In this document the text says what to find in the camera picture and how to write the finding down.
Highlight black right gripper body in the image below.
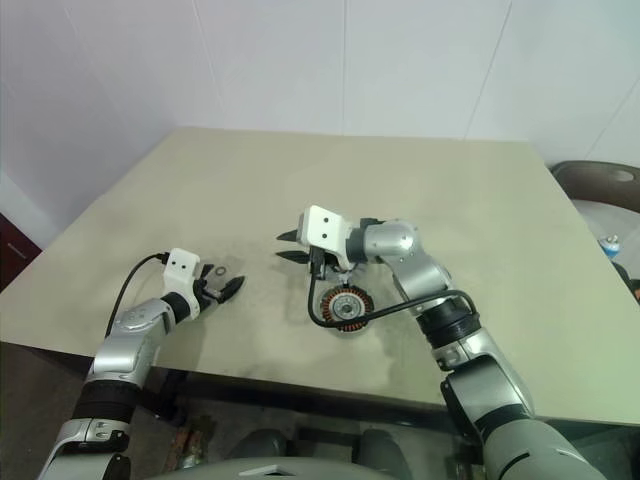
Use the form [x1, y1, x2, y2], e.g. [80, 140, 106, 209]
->
[300, 244, 359, 284]

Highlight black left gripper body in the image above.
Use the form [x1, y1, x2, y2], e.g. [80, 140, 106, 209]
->
[192, 266, 227, 317]

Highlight grey motor housing copper coils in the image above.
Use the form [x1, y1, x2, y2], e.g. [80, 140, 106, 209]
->
[319, 283, 377, 338]

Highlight rusty brown floor object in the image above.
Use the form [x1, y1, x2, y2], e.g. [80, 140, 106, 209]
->
[172, 414, 216, 469]

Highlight grey robot torso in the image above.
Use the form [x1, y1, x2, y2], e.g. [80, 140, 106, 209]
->
[164, 452, 451, 480]

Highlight dark red cabinet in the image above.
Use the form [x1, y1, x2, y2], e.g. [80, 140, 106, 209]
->
[0, 212, 44, 294]

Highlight dark chair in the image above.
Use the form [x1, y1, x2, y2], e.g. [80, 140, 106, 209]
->
[549, 159, 640, 214]

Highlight bottle with blue cap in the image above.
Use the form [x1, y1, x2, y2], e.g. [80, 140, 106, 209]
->
[602, 232, 624, 261]

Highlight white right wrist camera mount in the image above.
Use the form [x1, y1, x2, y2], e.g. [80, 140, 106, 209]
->
[298, 204, 354, 271]

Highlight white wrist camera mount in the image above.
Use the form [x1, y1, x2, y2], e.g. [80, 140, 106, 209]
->
[162, 248, 202, 320]
[298, 204, 354, 271]

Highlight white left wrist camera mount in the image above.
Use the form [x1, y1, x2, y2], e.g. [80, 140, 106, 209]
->
[162, 248, 202, 320]

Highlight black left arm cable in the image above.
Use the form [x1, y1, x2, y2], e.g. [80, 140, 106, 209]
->
[105, 253, 169, 334]

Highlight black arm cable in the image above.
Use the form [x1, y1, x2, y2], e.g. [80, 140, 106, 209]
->
[306, 249, 479, 331]
[105, 253, 169, 334]

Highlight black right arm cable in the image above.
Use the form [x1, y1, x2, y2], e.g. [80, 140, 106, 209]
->
[306, 249, 479, 331]

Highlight black table frame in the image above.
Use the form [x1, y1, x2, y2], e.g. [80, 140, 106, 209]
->
[134, 368, 466, 426]

